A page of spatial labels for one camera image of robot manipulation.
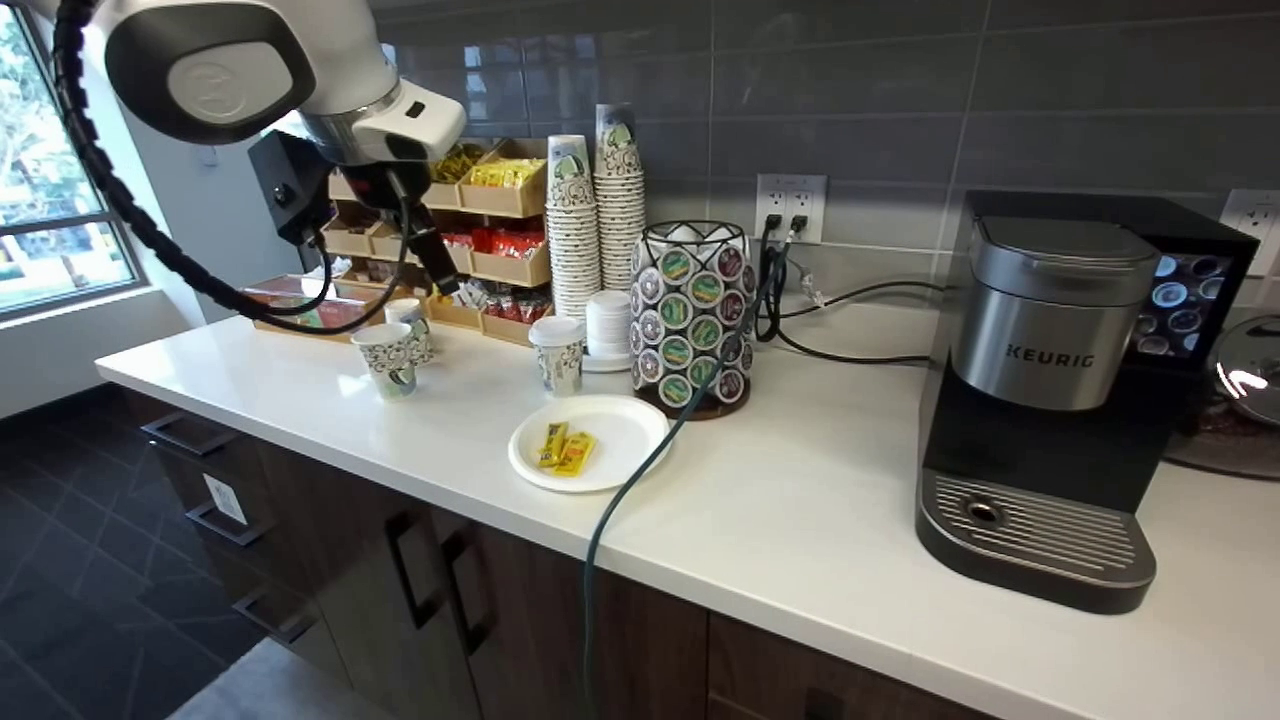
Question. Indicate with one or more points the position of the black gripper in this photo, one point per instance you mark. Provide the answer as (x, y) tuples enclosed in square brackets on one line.
[(303, 184)]

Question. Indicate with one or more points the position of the wooden sachet organizer rack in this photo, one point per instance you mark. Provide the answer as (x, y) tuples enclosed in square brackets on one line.
[(504, 200)]

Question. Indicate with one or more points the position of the patterned paper coffee cup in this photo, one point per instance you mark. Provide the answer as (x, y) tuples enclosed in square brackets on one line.
[(415, 320), (559, 360), (391, 360)]

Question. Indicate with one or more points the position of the short paper cup stack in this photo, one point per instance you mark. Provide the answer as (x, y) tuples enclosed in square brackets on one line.
[(574, 224)]

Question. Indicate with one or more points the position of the yellow sachet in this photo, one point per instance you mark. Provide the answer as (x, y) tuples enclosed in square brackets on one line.
[(574, 452), (549, 446)]

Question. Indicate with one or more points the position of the coffee pod carousel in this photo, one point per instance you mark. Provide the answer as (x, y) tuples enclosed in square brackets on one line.
[(692, 314)]

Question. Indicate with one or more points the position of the dark wooden counter cabinet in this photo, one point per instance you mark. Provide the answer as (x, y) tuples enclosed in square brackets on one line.
[(332, 563)]

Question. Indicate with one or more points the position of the Keurig coffee machine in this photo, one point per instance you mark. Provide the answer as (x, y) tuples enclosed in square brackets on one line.
[(1053, 401)]

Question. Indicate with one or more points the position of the red white sachets pile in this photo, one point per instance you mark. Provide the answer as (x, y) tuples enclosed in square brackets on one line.
[(457, 241)]

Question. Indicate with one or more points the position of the olive sachets pile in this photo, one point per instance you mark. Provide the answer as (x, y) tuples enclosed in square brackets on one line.
[(453, 166)]

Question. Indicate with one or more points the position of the yellow sachets pile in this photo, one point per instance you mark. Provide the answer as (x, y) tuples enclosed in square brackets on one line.
[(504, 174)]

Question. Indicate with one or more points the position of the wooden tea bag box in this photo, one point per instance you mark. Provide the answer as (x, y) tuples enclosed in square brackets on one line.
[(342, 314)]

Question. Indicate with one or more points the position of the white round plate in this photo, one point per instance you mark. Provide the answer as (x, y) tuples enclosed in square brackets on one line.
[(616, 426)]

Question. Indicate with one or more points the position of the white cabinet label sticker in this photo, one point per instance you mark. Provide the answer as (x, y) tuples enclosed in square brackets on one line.
[(227, 500)]

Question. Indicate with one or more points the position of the window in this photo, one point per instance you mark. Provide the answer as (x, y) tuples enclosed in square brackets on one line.
[(40, 200)]

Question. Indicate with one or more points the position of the silver appliance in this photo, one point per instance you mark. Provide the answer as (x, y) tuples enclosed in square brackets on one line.
[(1240, 401)]

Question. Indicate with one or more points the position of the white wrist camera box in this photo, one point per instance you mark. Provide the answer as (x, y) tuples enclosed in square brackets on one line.
[(410, 120)]

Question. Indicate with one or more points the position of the white wall power outlet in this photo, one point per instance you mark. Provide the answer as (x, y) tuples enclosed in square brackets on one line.
[(1256, 220), (788, 206)]

